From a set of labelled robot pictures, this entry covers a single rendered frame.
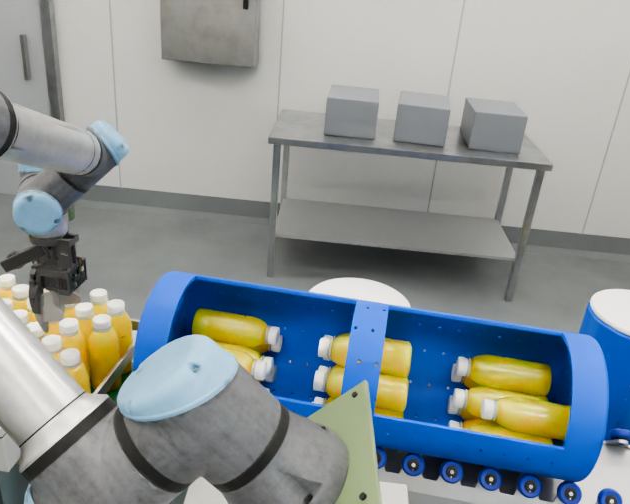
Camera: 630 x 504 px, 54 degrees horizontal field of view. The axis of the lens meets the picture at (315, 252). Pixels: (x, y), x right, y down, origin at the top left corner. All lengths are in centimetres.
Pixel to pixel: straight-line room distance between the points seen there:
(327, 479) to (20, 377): 34
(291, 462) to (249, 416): 7
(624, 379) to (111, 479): 145
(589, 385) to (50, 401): 89
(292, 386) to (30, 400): 81
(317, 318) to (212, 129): 326
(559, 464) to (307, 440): 65
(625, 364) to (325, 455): 125
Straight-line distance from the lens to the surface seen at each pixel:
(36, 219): 111
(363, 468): 72
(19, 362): 73
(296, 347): 144
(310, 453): 71
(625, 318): 187
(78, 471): 71
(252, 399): 67
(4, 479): 147
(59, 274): 128
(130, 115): 468
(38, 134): 89
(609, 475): 150
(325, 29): 431
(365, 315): 120
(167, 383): 64
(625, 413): 193
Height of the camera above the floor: 186
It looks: 26 degrees down
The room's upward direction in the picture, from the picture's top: 5 degrees clockwise
